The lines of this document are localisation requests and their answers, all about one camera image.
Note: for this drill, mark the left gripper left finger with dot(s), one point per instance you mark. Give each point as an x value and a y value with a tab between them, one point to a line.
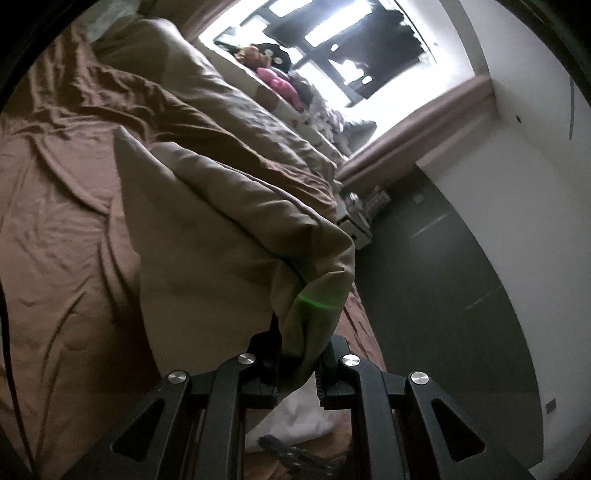
187	426

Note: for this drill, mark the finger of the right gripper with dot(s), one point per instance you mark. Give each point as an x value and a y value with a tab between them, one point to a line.
297	461

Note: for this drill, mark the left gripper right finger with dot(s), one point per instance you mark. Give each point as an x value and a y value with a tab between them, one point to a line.
407	427

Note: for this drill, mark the light grey jacket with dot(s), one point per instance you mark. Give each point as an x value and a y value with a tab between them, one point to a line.
224	256

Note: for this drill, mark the clothes pile on sill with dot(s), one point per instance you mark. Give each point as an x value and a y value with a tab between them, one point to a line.
346	134

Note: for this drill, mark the brown bed sheet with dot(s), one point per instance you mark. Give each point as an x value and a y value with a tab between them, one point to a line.
70	274

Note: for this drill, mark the white bedside table right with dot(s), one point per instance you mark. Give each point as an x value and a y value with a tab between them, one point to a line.
360	235

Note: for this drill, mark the items on right table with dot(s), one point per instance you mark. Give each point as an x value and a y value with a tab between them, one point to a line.
367	206

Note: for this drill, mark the right beige curtain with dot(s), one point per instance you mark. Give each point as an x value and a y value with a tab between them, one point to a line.
426	133

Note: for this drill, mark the beige curtain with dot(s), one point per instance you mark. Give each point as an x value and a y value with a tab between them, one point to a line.
426	133
197	15

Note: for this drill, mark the pink plush toy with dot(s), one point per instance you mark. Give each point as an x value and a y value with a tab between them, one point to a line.
279	85

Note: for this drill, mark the black plush toy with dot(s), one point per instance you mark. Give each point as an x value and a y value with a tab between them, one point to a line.
264	55

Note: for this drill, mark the beige duvet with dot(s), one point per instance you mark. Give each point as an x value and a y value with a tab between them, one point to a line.
232	96

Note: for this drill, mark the dark hanging garments right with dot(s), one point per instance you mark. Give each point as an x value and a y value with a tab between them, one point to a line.
382	45

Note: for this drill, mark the left beige curtain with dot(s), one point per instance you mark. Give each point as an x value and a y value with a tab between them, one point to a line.
197	15

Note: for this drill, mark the dark hanging garment left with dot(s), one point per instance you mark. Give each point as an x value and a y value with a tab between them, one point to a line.
291	30

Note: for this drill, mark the white pillow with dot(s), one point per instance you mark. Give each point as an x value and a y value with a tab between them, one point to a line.
105	13

